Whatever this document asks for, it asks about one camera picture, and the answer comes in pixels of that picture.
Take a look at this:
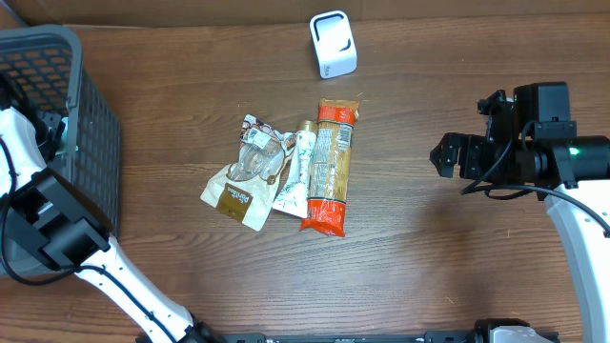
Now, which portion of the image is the grey plastic mesh basket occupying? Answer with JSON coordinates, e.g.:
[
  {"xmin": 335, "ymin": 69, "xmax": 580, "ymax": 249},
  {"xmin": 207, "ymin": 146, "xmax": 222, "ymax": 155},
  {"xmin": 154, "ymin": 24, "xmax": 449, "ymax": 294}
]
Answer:
[{"xmin": 1, "ymin": 25, "xmax": 122, "ymax": 280}]

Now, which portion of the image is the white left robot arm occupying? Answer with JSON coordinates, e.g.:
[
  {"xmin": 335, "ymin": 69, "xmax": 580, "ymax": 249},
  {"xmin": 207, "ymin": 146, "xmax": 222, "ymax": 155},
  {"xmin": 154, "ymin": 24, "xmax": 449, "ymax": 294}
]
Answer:
[{"xmin": 1, "ymin": 107, "xmax": 222, "ymax": 342}]

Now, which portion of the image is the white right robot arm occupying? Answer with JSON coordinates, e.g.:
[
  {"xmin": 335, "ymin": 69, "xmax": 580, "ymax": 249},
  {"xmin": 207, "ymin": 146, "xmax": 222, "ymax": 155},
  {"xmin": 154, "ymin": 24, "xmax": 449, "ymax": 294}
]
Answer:
[{"xmin": 430, "ymin": 82, "xmax": 609, "ymax": 342}]

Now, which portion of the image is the orange gold pasta package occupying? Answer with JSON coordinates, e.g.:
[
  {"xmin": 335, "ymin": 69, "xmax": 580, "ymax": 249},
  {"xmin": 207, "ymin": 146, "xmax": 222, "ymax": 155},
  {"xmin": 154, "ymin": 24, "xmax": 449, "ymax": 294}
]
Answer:
[{"xmin": 300, "ymin": 98, "xmax": 359, "ymax": 237}]

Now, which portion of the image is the white bamboo print tube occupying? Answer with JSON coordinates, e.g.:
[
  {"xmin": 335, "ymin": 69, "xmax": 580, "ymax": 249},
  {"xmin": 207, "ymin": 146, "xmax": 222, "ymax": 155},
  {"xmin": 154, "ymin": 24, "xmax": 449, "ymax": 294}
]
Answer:
[{"xmin": 273, "ymin": 120, "xmax": 317, "ymax": 218}]

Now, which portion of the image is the white barcode scanner stand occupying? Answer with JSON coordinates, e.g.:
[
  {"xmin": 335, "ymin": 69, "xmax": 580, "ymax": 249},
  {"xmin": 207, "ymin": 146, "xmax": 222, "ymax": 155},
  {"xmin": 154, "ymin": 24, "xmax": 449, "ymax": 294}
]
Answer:
[{"xmin": 309, "ymin": 10, "xmax": 357, "ymax": 79}]

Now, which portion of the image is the clear brown snack pouch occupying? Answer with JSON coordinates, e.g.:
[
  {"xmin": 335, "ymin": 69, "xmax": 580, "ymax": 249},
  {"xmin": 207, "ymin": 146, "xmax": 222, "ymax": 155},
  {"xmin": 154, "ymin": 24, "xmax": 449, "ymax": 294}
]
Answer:
[{"xmin": 200, "ymin": 114, "xmax": 296, "ymax": 232}]

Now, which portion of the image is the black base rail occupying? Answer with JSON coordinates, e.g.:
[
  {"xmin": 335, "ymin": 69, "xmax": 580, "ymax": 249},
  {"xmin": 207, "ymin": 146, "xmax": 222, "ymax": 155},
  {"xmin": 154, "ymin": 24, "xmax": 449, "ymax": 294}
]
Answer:
[{"xmin": 135, "ymin": 317, "xmax": 561, "ymax": 343}]

